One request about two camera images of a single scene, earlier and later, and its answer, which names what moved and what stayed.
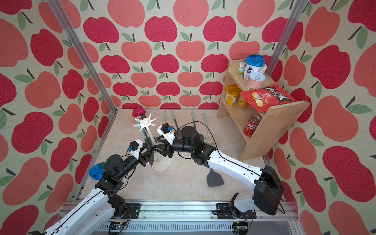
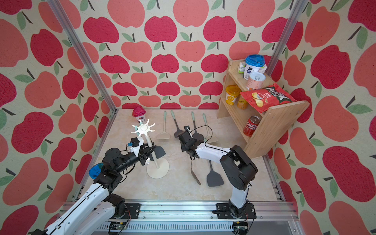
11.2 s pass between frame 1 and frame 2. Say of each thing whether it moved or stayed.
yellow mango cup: stayed
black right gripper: moved
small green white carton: stayed
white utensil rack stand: moved
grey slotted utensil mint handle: stayed
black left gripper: stayed
